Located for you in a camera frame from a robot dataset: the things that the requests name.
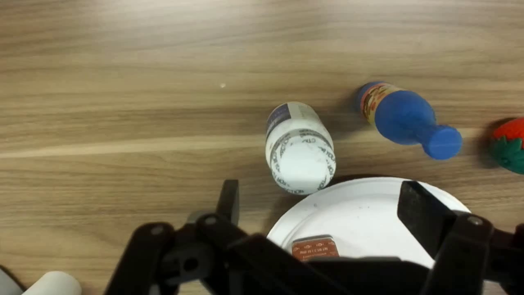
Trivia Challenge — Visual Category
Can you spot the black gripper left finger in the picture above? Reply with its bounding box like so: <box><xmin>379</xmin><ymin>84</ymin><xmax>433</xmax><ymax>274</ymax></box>
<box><xmin>103</xmin><ymin>179</ymin><xmax>340</xmax><ymax>295</ymax></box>

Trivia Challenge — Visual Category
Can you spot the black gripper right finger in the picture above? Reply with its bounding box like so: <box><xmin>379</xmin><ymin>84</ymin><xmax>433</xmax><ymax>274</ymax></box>
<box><xmin>397</xmin><ymin>181</ymin><xmax>524</xmax><ymax>295</ymax></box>

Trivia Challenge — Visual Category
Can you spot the red lid spice jar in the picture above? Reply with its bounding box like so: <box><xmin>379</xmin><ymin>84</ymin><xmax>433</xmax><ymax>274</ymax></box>
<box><xmin>289</xmin><ymin>235</ymin><xmax>340</xmax><ymax>264</ymax></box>

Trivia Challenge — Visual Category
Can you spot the large white pill bottle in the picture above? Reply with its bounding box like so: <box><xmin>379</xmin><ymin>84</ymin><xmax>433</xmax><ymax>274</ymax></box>
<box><xmin>263</xmin><ymin>102</ymin><xmax>337</xmax><ymax>197</ymax></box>

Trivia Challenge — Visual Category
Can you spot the white paper plate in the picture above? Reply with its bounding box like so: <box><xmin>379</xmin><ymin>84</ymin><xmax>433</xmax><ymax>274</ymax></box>
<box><xmin>265</xmin><ymin>176</ymin><xmax>471</xmax><ymax>271</ymax></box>

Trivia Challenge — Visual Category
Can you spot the red strawberry toy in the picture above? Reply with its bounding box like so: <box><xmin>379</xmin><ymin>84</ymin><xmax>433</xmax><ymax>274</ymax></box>
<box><xmin>486</xmin><ymin>117</ymin><xmax>524</xmax><ymax>176</ymax></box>

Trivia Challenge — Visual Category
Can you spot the white paper cup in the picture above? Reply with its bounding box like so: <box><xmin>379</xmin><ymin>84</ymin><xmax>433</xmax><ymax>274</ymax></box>
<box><xmin>21</xmin><ymin>271</ymin><xmax>83</xmax><ymax>295</ymax></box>

